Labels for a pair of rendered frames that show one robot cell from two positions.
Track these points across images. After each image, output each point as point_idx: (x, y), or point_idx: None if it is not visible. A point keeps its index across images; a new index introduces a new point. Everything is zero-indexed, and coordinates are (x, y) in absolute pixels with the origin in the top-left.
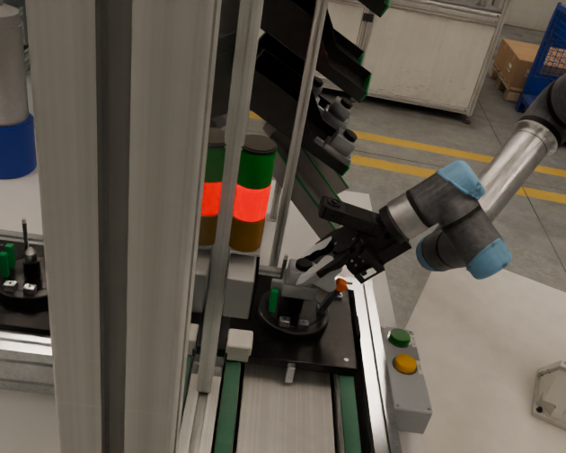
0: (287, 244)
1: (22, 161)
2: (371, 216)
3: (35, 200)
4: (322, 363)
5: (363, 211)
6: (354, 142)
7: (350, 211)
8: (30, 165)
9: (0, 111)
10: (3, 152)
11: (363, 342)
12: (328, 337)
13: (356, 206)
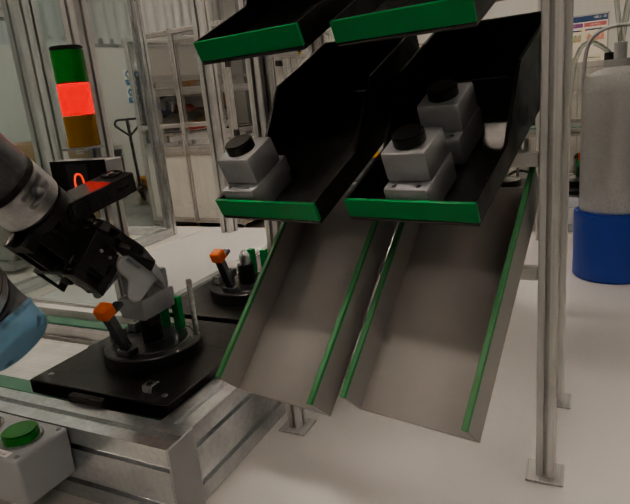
0: (433, 475)
1: (587, 260)
2: (68, 196)
3: (529, 289)
4: (69, 358)
5: (82, 192)
6: (230, 157)
7: (88, 184)
8: (598, 272)
9: (581, 191)
10: (574, 240)
11: (60, 402)
12: (96, 369)
13: (97, 189)
